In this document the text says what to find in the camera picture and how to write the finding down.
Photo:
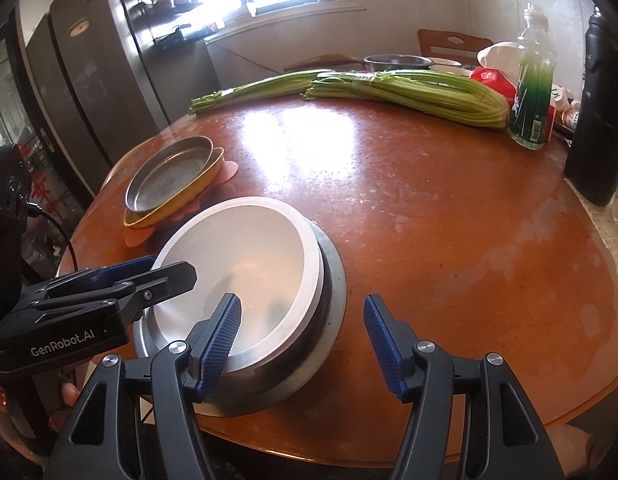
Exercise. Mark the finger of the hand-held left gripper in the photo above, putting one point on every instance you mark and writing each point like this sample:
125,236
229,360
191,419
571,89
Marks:
124,270
174,275

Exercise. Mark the curved wooden chair back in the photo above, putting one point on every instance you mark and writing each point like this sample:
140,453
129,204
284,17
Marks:
314,62

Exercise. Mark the yellow shell-shaped plate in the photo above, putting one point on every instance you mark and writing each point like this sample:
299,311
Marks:
199,192

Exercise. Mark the long celery bunch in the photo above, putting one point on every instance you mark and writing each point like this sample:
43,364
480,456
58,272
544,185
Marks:
259,87

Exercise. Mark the person's left hand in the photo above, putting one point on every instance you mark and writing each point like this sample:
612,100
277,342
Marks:
69,395

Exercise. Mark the white ceramic bowl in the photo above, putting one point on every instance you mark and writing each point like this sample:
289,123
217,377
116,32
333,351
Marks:
445,65

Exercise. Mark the round metal pan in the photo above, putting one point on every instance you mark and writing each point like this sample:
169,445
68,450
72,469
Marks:
169,175

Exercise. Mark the small steel bowl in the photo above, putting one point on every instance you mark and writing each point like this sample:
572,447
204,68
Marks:
394,62

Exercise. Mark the wooden chair with cutout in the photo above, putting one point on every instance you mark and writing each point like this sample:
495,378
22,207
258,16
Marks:
439,42

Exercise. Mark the grey refrigerator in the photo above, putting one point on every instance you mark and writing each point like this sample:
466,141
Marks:
89,85

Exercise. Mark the small jar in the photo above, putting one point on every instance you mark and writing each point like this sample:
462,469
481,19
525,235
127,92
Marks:
571,119

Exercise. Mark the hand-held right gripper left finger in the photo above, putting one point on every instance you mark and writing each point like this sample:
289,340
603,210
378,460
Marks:
220,340

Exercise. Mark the red and white tissue pack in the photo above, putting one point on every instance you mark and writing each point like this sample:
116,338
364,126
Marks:
494,55

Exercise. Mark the stainless steel bowl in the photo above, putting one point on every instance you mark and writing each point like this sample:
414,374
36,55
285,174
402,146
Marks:
334,300

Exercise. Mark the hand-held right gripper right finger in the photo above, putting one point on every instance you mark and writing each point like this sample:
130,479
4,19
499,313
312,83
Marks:
384,350

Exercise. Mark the plastic bottle green label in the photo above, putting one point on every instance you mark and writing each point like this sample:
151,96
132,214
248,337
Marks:
531,105

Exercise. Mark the wrapped celery bunch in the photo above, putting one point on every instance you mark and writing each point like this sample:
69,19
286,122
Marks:
429,95

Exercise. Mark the black thermos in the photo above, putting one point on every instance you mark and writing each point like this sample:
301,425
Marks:
596,125

